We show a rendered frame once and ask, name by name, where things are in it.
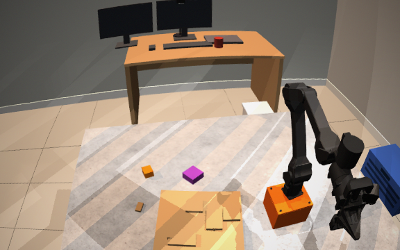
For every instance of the purple cube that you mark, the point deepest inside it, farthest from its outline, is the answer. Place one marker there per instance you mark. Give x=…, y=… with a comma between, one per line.
x=193, y=174

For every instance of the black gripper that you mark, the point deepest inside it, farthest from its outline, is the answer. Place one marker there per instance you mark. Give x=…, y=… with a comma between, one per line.
x=346, y=190

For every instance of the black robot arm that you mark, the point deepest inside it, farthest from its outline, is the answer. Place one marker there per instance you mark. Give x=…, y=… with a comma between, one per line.
x=343, y=154

